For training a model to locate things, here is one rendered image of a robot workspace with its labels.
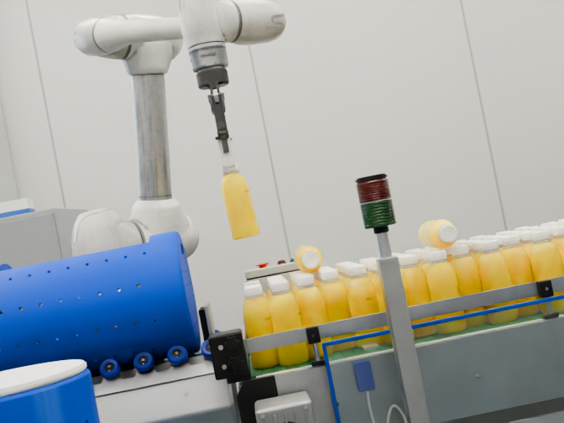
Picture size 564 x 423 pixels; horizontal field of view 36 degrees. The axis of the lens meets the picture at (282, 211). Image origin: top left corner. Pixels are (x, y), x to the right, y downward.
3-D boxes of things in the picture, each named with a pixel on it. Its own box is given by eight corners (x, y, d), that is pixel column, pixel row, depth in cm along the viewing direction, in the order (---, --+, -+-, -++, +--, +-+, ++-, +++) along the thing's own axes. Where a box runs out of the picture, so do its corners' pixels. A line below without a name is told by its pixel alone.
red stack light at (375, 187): (357, 205, 172) (353, 185, 172) (389, 198, 172) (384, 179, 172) (361, 203, 165) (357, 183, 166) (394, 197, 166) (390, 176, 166)
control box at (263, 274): (251, 306, 237) (244, 269, 237) (323, 292, 238) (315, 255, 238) (252, 310, 227) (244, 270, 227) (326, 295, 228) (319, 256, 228)
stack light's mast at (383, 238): (368, 259, 172) (352, 180, 172) (399, 253, 172) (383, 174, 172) (373, 260, 165) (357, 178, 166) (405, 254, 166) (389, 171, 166)
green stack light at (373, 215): (362, 229, 172) (357, 205, 172) (394, 223, 172) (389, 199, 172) (367, 229, 165) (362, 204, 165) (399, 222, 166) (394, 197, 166)
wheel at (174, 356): (167, 350, 194) (165, 346, 192) (187, 347, 194) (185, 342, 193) (169, 368, 191) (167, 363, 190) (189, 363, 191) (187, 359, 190)
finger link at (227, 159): (230, 138, 205) (230, 137, 205) (235, 166, 205) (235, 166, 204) (217, 139, 205) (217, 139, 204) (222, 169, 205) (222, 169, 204)
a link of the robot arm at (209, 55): (186, 46, 203) (191, 71, 203) (225, 39, 203) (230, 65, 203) (189, 54, 212) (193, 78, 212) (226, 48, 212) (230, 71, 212)
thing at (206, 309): (209, 356, 207) (199, 304, 207) (219, 354, 207) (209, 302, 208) (207, 362, 197) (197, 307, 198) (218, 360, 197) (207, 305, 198)
